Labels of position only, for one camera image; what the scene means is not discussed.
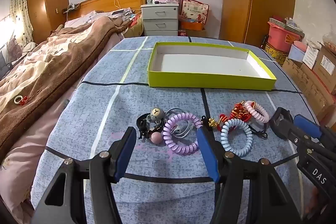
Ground wooden headboard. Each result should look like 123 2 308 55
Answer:
63 0 147 20

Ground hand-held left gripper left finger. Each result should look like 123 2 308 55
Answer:
31 126 137 224

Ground grey bear keychain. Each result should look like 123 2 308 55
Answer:
147 108 167 135

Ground olive red pillow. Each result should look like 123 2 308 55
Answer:
123 15 143 37

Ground pink plastic bin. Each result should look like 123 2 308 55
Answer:
267 21 297 53

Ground orange box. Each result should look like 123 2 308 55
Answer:
181 20 205 31

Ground brown fleece blanket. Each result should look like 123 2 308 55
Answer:
0 15 132 153

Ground red knotted bracelet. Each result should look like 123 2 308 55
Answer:
219 102 250 132

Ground blue patterned tablecloth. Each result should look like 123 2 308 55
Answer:
30 35 323 224

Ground yellow red printed box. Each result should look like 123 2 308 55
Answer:
264 42 290 65

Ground cardboard box white label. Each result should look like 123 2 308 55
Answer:
312 42 336 94

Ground window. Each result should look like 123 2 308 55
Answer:
0 14 13 39

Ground black cord bracelet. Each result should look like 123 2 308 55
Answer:
248 123 268 139

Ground grey drawer nightstand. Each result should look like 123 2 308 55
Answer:
140 2 180 37

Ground dotted curtain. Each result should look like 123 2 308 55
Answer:
10 0 34 43

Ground white box pink lid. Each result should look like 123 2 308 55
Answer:
287 41 307 62

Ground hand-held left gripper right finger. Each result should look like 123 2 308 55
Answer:
196 126 302 224

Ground yellow-green cardboard box tray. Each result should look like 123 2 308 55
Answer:
147 42 277 91

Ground pink spiral hair tie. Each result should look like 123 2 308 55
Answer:
244 100 270 123

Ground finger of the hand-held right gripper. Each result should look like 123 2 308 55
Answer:
268 107 313 147
293 114 336 152

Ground thin silver-blue bracelet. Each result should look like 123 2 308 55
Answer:
167 108 196 139

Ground brown teddy bear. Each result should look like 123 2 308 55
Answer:
7 38 23 56

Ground light blue spiral hair tie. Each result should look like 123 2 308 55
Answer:
221 119 253 157

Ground white bead red bracelet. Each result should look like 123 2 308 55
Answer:
14 95 29 106

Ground red gift bag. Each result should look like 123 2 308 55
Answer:
181 0 210 25

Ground purple spiral hair tie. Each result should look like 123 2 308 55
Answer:
163 113 202 156

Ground patterned flat box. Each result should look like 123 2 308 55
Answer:
269 17 305 35

